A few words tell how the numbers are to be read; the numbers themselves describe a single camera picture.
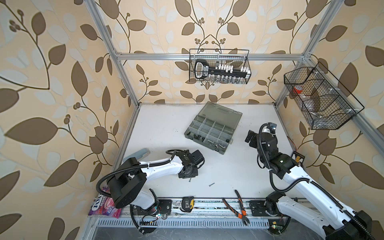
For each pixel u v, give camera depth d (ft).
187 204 2.41
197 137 3.33
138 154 2.91
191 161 2.09
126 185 1.40
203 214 2.42
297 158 2.92
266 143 1.80
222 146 3.14
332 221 1.34
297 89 2.89
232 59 2.99
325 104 2.40
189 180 2.74
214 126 3.45
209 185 2.70
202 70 2.77
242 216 2.33
